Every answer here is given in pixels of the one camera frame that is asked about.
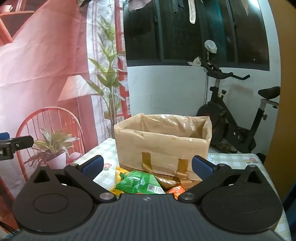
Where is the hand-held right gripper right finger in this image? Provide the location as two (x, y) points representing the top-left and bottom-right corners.
(178, 155), (267, 203)

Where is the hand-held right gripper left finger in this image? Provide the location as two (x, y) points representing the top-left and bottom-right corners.
(29, 155), (117, 203)

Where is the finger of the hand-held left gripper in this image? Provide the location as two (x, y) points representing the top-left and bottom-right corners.
(0, 132), (34, 151)

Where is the crumpled white tissue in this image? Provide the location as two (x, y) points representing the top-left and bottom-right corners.
(188, 57), (203, 68)

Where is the grey hanging cloth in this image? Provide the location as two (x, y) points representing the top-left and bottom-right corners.
(128, 0), (151, 12)

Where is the orange wooden door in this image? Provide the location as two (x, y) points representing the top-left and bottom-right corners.
(264, 0), (296, 204)

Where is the printed wall backdrop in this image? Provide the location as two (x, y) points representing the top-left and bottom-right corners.
(0, 0), (130, 224)

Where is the white plastic bag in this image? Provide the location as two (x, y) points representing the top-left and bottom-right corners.
(204, 40), (218, 54)

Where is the dark window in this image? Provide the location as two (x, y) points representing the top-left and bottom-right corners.
(123, 0), (271, 71)

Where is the brown sandal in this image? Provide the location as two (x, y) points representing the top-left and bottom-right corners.
(214, 141), (238, 155)

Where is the plastic-lined cardboard box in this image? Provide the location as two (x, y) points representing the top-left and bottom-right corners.
(114, 113), (213, 184)

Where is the dark hanging cloth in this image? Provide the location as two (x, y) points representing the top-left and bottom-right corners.
(171, 0), (186, 14)

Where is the black exercise bike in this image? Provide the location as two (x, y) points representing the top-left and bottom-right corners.
(196, 59), (281, 154)

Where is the yellow snack packet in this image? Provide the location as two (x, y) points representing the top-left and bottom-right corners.
(109, 166), (130, 197)

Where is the green snack packet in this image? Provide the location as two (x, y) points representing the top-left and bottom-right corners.
(115, 171), (166, 194)

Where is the metal pole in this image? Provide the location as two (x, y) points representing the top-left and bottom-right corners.
(204, 52), (210, 105)

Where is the orange snack packet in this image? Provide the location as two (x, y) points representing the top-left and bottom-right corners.
(165, 185), (186, 200)

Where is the checked tablecloth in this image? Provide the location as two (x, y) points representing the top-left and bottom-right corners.
(76, 138), (290, 235)

